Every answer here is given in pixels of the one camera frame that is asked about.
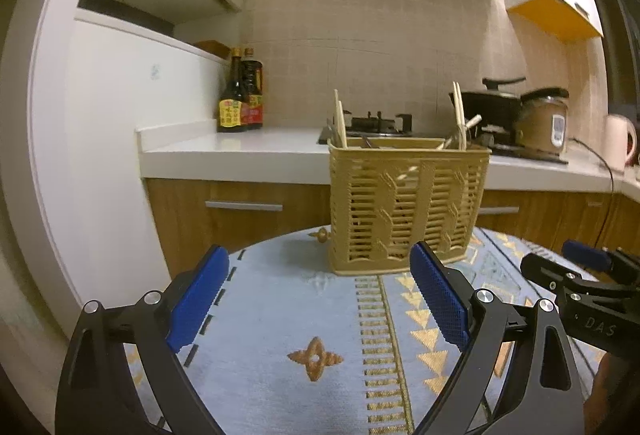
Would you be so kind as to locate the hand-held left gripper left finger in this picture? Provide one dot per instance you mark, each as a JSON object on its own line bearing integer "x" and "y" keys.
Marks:
{"x": 200, "y": 295}

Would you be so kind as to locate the light blue patterned tablecloth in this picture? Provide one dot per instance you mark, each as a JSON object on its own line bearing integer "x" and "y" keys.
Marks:
{"x": 280, "y": 305}

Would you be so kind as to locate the dark sauce bottle red label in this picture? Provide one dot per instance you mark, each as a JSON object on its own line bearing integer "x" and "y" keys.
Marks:
{"x": 254, "y": 105}

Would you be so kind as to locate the dark sauce bottle yellow label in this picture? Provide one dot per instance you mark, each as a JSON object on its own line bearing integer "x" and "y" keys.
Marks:
{"x": 231, "y": 110}

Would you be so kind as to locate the white electric kettle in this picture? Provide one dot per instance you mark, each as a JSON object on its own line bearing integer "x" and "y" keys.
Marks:
{"x": 617, "y": 140}

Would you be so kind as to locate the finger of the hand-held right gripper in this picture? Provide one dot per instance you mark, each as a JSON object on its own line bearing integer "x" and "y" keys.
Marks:
{"x": 585, "y": 255}
{"x": 555, "y": 272}

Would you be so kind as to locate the brown box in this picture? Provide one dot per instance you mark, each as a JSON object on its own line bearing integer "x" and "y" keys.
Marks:
{"x": 215, "y": 47}

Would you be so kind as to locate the white kitchen counter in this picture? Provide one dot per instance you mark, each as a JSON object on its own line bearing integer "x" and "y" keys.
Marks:
{"x": 250, "y": 147}

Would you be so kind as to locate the beige rice cooker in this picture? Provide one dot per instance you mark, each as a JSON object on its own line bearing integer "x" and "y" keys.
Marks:
{"x": 542, "y": 120}

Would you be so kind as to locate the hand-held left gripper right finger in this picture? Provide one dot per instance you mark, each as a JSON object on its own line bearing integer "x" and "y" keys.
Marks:
{"x": 440, "y": 295}

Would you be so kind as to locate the wooden base cabinet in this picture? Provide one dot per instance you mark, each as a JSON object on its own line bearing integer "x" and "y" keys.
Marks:
{"x": 240, "y": 235}

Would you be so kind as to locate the beige chopstick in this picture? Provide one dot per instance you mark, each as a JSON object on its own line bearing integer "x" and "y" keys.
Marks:
{"x": 463, "y": 130}
{"x": 470, "y": 121}
{"x": 336, "y": 115}
{"x": 342, "y": 125}
{"x": 456, "y": 115}

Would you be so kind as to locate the yellow wall cabinet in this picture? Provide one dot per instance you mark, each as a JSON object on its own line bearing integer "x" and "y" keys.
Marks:
{"x": 555, "y": 15}

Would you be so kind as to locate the beige plastic utensil basket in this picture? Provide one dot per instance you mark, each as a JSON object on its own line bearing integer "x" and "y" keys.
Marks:
{"x": 370, "y": 175}

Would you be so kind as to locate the black wok with lid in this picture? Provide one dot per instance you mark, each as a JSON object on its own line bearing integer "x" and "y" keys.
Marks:
{"x": 492, "y": 107}

